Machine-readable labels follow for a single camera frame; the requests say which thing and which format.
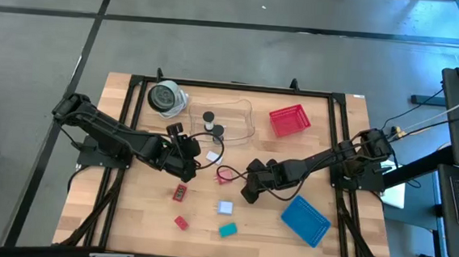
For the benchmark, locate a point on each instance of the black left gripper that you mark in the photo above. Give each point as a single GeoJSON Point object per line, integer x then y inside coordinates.
{"type": "Point", "coordinates": [177, 153]}

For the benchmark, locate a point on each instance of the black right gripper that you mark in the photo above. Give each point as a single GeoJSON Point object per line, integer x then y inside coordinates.
{"type": "Point", "coordinates": [272, 176]}

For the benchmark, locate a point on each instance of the pale lilac square pad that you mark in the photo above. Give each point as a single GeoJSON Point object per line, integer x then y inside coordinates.
{"type": "Point", "coordinates": [225, 208]}

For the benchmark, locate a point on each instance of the pink red block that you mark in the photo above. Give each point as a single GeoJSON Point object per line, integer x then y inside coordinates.
{"type": "Point", "coordinates": [225, 177]}

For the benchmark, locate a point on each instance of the teal rectangular block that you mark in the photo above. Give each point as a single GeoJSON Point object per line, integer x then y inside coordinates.
{"type": "Point", "coordinates": [228, 230]}

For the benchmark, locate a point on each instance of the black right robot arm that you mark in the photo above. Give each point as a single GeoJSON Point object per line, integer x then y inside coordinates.
{"type": "Point", "coordinates": [324, 159]}

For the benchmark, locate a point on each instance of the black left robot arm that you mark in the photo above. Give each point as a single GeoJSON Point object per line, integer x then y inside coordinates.
{"type": "Point", "coordinates": [104, 130]}

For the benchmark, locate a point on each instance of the red block with dark windows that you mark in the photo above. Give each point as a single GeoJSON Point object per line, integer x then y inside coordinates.
{"type": "Point", "coordinates": [180, 192]}

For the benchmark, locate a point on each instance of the small white pad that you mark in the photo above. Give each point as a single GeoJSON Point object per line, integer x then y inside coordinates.
{"type": "Point", "coordinates": [213, 157]}

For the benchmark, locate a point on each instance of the small red block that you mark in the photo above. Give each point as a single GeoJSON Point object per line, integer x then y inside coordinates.
{"type": "Point", "coordinates": [181, 222]}

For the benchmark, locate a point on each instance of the blue plastic basket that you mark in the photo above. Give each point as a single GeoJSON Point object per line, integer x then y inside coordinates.
{"type": "Point", "coordinates": [306, 221]}

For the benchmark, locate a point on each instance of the clear plastic bin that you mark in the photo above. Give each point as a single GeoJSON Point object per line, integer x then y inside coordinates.
{"type": "Point", "coordinates": [234, 116]}

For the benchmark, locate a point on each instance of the red plastic basket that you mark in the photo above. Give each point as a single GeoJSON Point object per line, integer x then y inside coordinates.
{"type": "Point", "coordinates": [289, 120]}

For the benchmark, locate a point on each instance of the white box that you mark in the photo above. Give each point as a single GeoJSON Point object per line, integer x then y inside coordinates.
{"type": "Point", "coordinates": [395, 195]}

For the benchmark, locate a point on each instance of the black frame clamp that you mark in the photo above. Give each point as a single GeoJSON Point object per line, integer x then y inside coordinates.
{"type": "Point", "coordinates": [294, 84]}
{"type": "Point", "coordinates": [159, 75]}

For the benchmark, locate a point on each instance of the black aluminium table frame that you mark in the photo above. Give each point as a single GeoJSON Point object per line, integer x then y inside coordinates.
{"type": "Point", "coordinates": [256, 89]}

